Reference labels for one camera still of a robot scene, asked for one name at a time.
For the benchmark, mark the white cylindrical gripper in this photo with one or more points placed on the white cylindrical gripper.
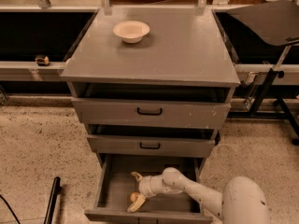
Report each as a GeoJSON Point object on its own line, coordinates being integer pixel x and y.
{"type": "Point", "coordinates": [145, 186]}

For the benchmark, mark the small orange fruit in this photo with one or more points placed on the small orange fruit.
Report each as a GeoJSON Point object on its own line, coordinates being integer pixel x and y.
{"type": "Point", "coordinates": [134, 196]}

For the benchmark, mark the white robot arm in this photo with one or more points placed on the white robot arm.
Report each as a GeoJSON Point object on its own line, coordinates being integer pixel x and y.
{"type": "Point", "coordinates": [241, 202]}

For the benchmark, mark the grey open bottom drawer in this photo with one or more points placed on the grey open bottom drawer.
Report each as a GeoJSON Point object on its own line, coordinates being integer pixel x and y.
{"type": "Point", "coordinates": [117, 184]}

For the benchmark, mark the grey middle drawer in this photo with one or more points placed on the grey middle drawer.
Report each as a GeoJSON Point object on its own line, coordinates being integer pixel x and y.
{"type": "Point", "coordinates": [174, 147]}

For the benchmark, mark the grey top drawer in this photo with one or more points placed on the grey top drawer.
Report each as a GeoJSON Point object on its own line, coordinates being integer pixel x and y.
{"type": "Point", "coordinates": [175, 114]}

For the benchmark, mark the grey wooden drawer cabinet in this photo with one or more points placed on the grey wooden drawer cabinet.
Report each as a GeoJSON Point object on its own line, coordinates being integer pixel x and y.
{"type": "Point", "coordinates": [181, 59]}

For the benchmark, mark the black pole on floor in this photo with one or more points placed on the black pole on floor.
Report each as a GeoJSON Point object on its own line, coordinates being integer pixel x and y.
{"type": "Point", "coordinates": [55, 190]}

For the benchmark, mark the white ceramic bowl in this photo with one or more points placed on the white ceramic bowl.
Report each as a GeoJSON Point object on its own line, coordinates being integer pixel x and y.
{"type": "Point", "coordinates": [131, 31]}

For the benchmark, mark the small black yellow tape measure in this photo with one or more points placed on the small black yellow tape measure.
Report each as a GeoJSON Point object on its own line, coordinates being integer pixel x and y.
{"type": "Point", "coordinates": [42, 60]}

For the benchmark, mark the black tray stand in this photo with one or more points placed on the black tray stand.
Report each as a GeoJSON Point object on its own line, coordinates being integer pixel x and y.
{"type": "Point", "coordinates": [262, 41]}

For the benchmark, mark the black middle drawer handle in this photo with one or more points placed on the black middle drawer handle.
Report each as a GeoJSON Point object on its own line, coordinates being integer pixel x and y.
{"type": "Point", "coordinates": [149, 146]}

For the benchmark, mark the black drawer handle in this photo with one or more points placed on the black drawer handle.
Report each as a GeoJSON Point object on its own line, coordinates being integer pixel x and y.
{"type": "Point", "coordinates": [144, 112]}
{"type": "Point", "coordinates": [149, 146]}

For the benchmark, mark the black top drawer handle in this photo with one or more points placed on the black top drawer handle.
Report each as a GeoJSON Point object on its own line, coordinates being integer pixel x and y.
{"type": "Point", "coordinates": [144, 112]}

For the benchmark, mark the metal rail shelf left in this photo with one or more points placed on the metal rail shelf left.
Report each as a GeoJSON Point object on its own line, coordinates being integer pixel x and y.
{"type": "Point", "coordinates": [31, 71]}

